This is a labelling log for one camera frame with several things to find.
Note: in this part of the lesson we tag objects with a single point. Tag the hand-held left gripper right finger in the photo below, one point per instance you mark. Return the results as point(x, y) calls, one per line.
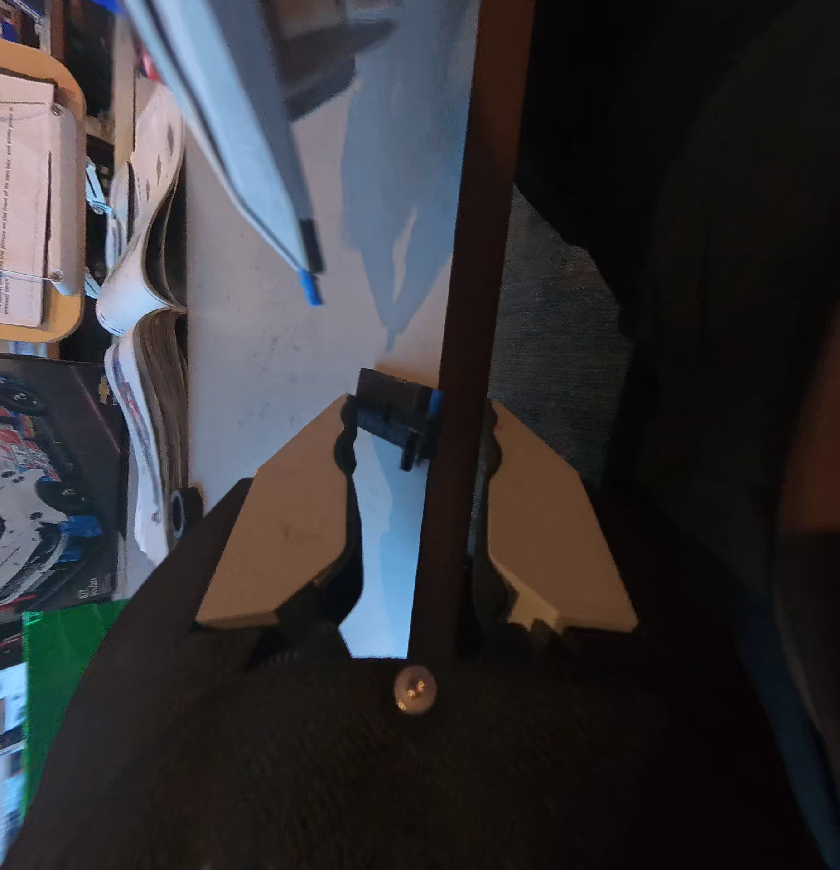
point(556, 550)

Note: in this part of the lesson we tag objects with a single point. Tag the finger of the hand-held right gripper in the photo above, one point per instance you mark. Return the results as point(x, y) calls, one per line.
point(223, 102)

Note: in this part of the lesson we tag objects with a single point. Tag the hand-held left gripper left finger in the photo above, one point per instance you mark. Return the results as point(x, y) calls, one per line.
point(284, 544)

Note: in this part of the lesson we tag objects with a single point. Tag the black toy brick assembly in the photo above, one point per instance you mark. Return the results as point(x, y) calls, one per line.
point(393, 401)

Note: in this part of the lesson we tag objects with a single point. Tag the black toy tyre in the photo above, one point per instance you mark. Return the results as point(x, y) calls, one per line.
point(194, 499)

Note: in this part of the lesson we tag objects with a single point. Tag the open instruction book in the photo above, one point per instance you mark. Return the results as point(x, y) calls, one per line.
point(155, 380)

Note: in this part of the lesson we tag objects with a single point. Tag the wooden board with instruction sheet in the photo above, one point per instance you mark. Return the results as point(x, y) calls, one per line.
point(19, 204)

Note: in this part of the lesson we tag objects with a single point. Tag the black toy car box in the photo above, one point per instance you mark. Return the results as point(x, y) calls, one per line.
point(87, 408)

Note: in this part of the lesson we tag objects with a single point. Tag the green box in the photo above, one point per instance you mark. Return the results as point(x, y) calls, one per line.
point(60, 680)

